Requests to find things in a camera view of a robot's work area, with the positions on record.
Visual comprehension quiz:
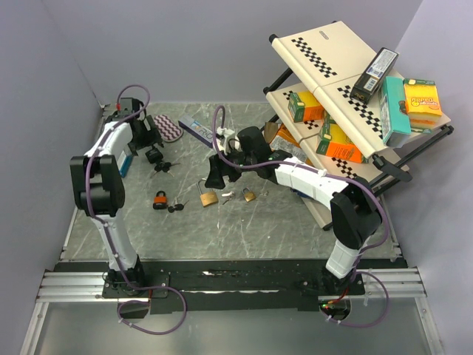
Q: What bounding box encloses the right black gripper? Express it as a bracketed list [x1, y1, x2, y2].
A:
[205, 143, 257, 190]

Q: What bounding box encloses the long shackle brass padlock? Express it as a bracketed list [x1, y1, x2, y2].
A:
[197, 178, 219, 207]

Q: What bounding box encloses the silver key pair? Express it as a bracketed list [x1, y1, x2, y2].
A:
[222, 191, 236, 205]

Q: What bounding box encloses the black padlock with keys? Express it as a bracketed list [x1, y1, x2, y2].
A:
[145, 146, 178, 173]

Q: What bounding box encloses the small brass padlock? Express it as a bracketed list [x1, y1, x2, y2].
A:
[242, 187, 256, 203]

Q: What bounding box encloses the orange black padlock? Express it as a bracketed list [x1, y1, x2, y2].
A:
[152, 190, 168, 210]

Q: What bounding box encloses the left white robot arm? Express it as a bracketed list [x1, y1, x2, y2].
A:
[69, 98, 160, 297]

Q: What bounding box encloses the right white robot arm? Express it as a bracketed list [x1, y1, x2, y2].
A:
[205, 126, 381, 295]

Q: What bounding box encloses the pink striped oval sponge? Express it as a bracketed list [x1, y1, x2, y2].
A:
[154, 114, 183, 143]

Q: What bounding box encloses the blue rectangular box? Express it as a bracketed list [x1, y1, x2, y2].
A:
[118, 146, 133, 178]

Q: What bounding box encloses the purple toothpaste box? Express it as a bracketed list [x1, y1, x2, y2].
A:
[178, 115, 214, 149]

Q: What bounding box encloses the blue chip bag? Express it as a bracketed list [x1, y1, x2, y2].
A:
[290, 188, 312, 199]

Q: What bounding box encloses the upper orange green box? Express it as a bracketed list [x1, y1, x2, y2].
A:
[288, 91, 325, 123]

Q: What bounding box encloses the orange green box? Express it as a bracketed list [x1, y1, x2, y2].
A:
[316, 118, 368, 163]
[288, 91, 325, 123]

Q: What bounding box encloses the lower orange green box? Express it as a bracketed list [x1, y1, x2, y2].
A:
[316, 118, 368, 163]

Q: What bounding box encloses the beige checkered shelf rack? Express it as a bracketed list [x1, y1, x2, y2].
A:
[260, 20, 455, 231]

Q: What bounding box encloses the teal box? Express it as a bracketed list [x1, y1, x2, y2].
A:
[379, 76, 412, 148]

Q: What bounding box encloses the black rectangular box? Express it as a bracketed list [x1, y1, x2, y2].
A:
[350, 47, 399, 104]

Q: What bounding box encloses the orange sponge pack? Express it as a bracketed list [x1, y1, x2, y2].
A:
[403, 78, 443, 132]

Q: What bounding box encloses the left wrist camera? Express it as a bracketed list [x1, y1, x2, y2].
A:
[115, 97, 143, 120]

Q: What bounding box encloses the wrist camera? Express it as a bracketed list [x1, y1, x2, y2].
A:
[115, 97, 143, 120]
[216, 127, 235, 154]

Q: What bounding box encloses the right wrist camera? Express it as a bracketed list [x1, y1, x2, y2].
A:
[216, 127, 235, 154]

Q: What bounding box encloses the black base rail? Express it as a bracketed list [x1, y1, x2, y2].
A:
[36, 259, 426, 320]

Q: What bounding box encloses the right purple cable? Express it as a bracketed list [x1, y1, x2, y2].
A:
[213, 105, 391, 328]

